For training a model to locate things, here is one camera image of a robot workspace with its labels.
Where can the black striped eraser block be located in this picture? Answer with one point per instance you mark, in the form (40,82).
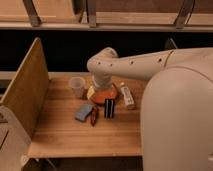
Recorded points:
(109,107)

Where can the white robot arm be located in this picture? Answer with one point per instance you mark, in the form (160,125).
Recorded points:
(176,113)

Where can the orange round plate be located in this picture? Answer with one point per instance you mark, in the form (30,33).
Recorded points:
(99,97)

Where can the yellow object behind plate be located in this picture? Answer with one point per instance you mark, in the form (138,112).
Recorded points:
(90,92)

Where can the white small bottle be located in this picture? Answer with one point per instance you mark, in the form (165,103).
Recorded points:
(128,99)

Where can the clear plastic cup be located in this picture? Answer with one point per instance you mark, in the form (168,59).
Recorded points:
(77,84)

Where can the blue sponge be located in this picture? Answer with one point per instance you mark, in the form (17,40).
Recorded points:
(82,113)

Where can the wooden side panel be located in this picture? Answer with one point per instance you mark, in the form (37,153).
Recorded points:
(23,99)

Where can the metal shelf bracket middle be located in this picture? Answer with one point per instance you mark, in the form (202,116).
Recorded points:
(91,12)

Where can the metal shelf bracket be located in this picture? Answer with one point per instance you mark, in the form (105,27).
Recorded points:
(184,14)
(33,16)
(91,12)

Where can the metal shelf bracket left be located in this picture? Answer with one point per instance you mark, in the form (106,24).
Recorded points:
(33,16)

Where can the metal shelf bracket right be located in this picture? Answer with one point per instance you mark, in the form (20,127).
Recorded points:
(184,14)

